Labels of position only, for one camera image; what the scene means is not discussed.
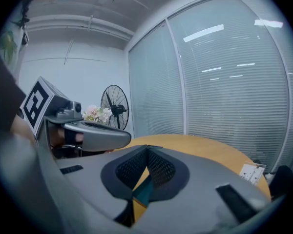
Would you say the black office chair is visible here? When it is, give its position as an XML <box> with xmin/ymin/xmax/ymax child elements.
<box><xmin>265</xmin><ymin>164</ymin><xmax>293</xmax><ymax>200</ymax></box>

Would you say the person's left forearm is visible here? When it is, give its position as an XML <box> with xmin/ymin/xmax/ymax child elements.
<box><xmin>10</xmin><ymin>117</ymin><xmax>37</xmax><ymax>145</ymax></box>

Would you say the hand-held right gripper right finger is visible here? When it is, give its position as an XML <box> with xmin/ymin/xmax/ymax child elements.
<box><xmin>134</xmin><ymin>145</ymin><xmax>272</xmax><ymax>233</ymax></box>

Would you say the teal small item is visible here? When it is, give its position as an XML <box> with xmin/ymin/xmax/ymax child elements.
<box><xmin>132</xmin><ymin>176</ymin><xmax>153</xmax><ymax>208</ymax></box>

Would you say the pink and white flower bouquet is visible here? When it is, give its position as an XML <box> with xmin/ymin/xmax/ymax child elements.
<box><xmin>82</xmin><ymin>104</ymin><xmax>113</xmax><ymax>125</ymax></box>

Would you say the black standing fan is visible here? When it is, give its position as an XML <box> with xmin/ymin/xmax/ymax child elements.
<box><xmin>100</xmin><ymin>84</ymin><xmax>130</xmax><ymax>131</ymax></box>

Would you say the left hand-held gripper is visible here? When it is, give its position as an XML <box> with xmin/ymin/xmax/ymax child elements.
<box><xmin>19</xmin><ymin>76</ymin><xmax>132</xmax><ymax>158</ymax></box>

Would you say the white card with black prints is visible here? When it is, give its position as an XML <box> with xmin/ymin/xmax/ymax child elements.
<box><xmin>239</xmin><ymin>163</ymin><xmax>267</xmax><ymax>186</ymax></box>

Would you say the white window blind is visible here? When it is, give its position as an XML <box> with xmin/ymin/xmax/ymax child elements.
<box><xmin>167</xmin><ymin>0</ymin><xmax>290</xmax><ymax>173</ymax></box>
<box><xmin>128</xmin><ymin>22</ymin><xmax>187</xmax><ymax>138</ymax></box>
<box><xmin>235</xmin><ymin>0</ymin><xmax>293</xmax><ymax>166</ymax></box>

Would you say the person's left hand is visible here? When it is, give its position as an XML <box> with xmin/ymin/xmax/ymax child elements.
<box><xmin>49</xmin><ymin>126</ymin><xmax>84</xmax><ymax>149</ymax></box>

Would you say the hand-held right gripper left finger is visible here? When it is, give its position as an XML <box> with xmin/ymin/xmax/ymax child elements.
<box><xmin>54</xmin><ymin>144</ymin><xmax>147</xmax><ymax>221</ymax></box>

